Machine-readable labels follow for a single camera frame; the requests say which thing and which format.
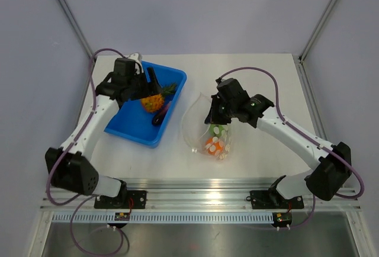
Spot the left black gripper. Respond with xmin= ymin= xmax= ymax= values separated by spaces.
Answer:
xmin=127 ymin=68 xmax=162 ymax=101

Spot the toy pineapple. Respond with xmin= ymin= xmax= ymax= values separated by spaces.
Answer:
xmin=140 ymin=82 xmax=177 ymax=113

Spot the dark purple toy eggplant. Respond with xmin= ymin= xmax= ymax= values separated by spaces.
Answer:
xmin=151 ymin=101 xmax=171 ymax=126

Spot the green toy ball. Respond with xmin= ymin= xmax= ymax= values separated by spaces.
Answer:
xmin=209 ymin=124 xmax=229 ymax=137

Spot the clear zip top bag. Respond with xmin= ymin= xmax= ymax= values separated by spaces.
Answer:
xmin=181 ymin=93 xmax=232 ymax=160

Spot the orange toy fruit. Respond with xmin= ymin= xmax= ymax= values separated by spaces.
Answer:
xmin=205 ymin=137 xmax=224 ymax=156

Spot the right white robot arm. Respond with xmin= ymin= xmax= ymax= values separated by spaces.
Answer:
xmin=204 ymin=94 xmax=351 ymax=208

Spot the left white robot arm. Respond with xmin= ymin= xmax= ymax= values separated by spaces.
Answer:
xmin=45 ymin=53 xmax=161 ymax=208

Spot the blue plastic bin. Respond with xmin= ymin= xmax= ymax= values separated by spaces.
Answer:
xmin=104 ymin=61 xmax=187 ymax=148

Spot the right small circuit board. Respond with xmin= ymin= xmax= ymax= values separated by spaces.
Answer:
xmin=272 ymin=212 xmax=293 ymax=228

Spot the small circuit board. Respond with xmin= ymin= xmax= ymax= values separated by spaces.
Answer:
xmin=272 ymin=212 xmax=293 ymax=228
xmin=114 ymin=213 xmax=130 ymax=221

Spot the left small circuit board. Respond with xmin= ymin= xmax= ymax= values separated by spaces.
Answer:
xmin=114 ymin=213 xmax=130 ymax=221

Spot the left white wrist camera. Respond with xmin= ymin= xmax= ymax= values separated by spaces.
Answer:
xmin=127 ymin=53 xmax=144 ymax=74

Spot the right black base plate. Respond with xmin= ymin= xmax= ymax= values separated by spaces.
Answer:
xmin=245 ymin=190 xmax=304 ymax=210

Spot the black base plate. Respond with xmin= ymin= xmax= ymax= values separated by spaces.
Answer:
xmin=245 ymin=190 xmax=304 ymax=210
xmin=94 ymin=190 xmax=147 ymax=210

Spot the aluminium rail frame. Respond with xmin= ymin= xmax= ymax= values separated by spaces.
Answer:
xmin=39 ymin=178 xmax=362 ymax=213

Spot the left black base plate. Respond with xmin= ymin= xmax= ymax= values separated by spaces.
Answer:
xmin=94 ymin=190 xmax=147 ymax=210

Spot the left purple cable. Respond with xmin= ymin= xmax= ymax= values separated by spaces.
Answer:
xmin=46 ymin=48 xmax=131 ymax=254

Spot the white slotted cable duct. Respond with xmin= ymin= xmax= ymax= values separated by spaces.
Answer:
xmin=52 ymin=211 xmax=273 ymax=224

